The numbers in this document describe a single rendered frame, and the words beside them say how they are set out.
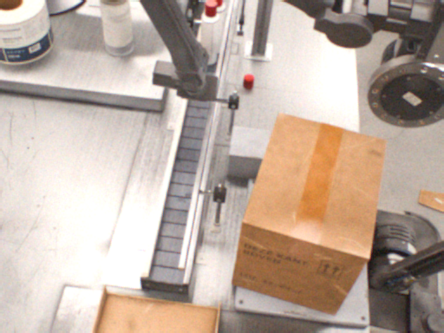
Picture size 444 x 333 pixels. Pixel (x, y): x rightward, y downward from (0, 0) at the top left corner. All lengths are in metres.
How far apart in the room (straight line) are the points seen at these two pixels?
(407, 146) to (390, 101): 1.51
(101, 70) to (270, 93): 0.51
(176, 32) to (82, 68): 0.61
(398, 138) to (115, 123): 1.66
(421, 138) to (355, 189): 1.79
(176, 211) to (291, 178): 0.34
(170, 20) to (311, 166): 0.40
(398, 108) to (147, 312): 0.73
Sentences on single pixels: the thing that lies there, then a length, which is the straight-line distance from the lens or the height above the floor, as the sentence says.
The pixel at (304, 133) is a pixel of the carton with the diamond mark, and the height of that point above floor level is 1.12.
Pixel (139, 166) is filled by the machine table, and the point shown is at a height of 0.83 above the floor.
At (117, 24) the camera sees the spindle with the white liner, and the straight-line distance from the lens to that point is 1.59.
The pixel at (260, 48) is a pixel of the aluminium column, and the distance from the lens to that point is 1.73.
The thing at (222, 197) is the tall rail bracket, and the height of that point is 0.97.
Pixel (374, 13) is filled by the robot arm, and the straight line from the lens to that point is 0.89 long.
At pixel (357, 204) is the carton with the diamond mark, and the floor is 1.12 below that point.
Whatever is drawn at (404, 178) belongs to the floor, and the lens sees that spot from 2.64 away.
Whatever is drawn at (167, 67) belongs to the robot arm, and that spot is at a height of 1.11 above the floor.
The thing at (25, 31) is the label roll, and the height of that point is 0.99.
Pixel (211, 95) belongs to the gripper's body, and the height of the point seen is 0.99.
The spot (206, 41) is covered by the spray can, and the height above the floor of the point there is 0.97.
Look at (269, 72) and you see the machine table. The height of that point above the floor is 0.83.
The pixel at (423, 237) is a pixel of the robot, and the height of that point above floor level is 0.24.
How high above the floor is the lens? 1.95
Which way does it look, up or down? 52 degrees down
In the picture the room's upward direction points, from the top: 5 degrees clockwise
